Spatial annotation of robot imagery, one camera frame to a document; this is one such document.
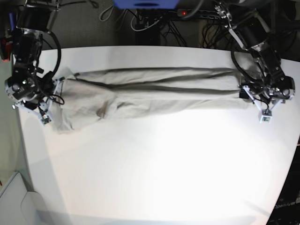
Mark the black power strip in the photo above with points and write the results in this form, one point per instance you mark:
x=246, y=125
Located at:
x=200, y=14

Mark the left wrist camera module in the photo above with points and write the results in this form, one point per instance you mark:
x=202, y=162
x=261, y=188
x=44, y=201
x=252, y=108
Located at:
x=265, y=118

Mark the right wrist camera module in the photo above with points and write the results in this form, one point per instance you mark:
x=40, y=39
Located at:
x=45, y=119

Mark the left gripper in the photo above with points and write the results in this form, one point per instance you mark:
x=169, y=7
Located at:
x=266, y=99

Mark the red black clamp tool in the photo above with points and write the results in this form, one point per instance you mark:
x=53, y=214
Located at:
x=5, y=48

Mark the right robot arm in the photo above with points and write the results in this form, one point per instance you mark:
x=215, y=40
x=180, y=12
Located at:
x=26, y=35

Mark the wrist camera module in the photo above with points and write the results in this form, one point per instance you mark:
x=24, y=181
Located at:
x=45, y=119
x=265, y=118

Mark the blue overhead box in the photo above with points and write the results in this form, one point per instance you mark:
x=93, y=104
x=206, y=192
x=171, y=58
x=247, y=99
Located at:
x=145, y=4

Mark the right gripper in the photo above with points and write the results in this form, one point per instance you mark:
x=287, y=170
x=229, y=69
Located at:
x=35, y=96

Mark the white plastic bin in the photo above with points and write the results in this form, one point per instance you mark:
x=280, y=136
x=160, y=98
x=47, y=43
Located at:
x=16, y=205

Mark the beige t-shirt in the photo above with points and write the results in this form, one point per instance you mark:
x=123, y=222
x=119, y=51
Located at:
x=130, y=93

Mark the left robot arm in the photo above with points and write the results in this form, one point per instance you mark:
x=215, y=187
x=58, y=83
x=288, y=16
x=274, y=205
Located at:
x=251, y=33

